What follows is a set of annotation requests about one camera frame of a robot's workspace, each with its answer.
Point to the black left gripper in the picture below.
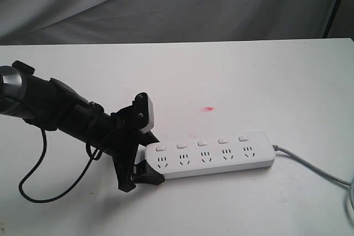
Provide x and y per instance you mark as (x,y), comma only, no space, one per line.
(52,105)

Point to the white five-socket power strip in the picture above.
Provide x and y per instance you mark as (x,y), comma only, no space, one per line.
(210,155)

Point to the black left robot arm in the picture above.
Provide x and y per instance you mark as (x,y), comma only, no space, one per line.
(12,88)

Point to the grey backdrop cloth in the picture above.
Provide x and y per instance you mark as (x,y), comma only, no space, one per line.
(44,22)

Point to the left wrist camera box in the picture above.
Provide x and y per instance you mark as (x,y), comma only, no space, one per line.
(143,108)

